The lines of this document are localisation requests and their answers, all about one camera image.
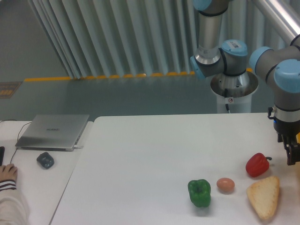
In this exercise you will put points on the white laptop plug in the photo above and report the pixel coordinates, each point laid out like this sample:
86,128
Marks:
78,147

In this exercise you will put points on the red bell pepper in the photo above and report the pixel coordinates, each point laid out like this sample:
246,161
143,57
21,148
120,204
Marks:
257,165

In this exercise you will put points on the person's hand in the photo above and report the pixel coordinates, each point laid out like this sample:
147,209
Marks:
8,172

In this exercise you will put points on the triangular toast slice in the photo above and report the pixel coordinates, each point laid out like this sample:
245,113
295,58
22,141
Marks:
263,196

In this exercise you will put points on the brown egg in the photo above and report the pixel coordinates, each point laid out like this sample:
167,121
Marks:
225,184

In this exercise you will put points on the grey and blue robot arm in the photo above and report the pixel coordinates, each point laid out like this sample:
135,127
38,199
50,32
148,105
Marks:
235,74

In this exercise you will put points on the black phone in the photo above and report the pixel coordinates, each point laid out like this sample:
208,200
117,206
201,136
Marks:
2,151

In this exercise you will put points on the dark grey small case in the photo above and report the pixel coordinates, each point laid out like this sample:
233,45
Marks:
45,160

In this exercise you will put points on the silver closed laptop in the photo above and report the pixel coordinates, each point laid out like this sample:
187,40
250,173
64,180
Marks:
57,132

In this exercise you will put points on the striped cream sleeve forearm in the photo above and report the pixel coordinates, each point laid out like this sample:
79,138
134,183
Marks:
14,209

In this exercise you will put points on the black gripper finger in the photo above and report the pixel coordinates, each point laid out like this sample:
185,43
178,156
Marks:
292,148

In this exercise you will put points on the green bell pepper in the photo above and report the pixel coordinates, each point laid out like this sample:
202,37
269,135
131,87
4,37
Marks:
199,192

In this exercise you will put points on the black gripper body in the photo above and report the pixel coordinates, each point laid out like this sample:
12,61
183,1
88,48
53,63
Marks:
286,123

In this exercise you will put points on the yellow tray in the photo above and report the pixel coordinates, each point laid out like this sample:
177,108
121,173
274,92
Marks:
298,138

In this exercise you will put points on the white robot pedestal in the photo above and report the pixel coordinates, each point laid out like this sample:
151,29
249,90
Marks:
234,93

